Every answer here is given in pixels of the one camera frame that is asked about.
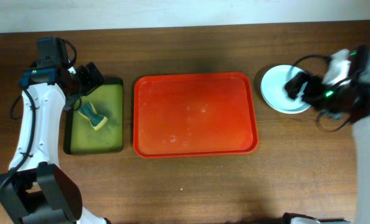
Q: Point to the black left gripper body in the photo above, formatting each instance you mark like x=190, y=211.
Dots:
x=83, y=79

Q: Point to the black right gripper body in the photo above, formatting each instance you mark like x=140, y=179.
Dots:
x=319, y=93

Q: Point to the light blue plate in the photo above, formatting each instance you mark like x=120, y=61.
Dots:
x=274, y=80

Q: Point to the yellow green sponge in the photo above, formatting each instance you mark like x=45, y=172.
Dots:
x=88, y=111

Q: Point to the green plate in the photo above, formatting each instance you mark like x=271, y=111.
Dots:
x=288, y=106

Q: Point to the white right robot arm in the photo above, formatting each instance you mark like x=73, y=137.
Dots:
x=361, y=134

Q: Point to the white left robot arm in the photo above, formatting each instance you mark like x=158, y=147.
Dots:
x=35, y=189

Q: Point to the black tray with green water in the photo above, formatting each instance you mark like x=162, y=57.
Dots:
x=80, y=138

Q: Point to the red plastic tray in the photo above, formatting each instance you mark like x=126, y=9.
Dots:
x=195, y=114

